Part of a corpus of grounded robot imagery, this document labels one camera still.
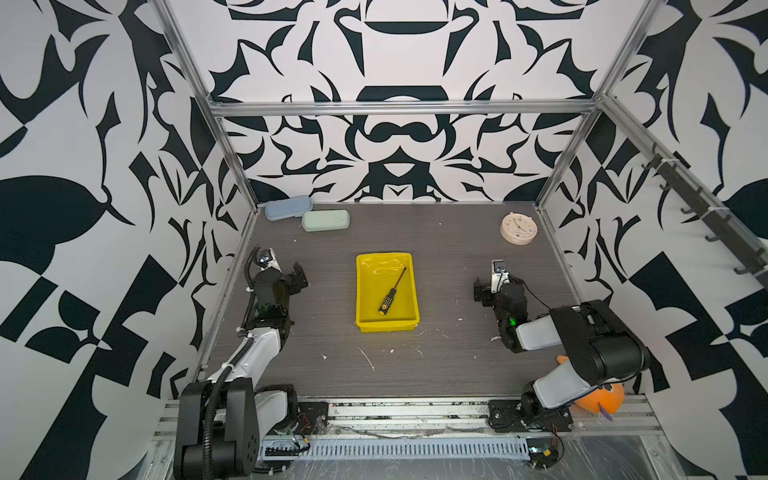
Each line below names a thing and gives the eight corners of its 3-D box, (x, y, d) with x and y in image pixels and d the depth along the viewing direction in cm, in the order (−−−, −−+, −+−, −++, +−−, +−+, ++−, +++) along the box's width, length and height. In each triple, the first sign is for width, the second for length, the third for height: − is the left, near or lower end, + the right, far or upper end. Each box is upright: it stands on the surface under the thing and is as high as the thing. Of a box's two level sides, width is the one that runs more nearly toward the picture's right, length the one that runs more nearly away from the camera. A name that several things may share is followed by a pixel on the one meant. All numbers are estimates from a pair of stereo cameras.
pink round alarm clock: (504, 245, 111) (508, 238, 108) (496, 219, 120) (499, 212, 116) (537, 245, 111) (542, 238, 108) (527, 219, 120) (531, 212, 116)
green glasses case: (302, 231, 114) (300, 225, 111) (305, 215, 119) (304, 208, 116) (349, 231, 114) (348, 225, 111) (350, 215, 119) (350, 208, 116)
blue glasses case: (266, 221, 117) (263, 213, 114) (270, 205, 123) (267, 197, 119) (311, 218, 118) (309, 210, 115) (312, 202, 124) (310, 195, 120)
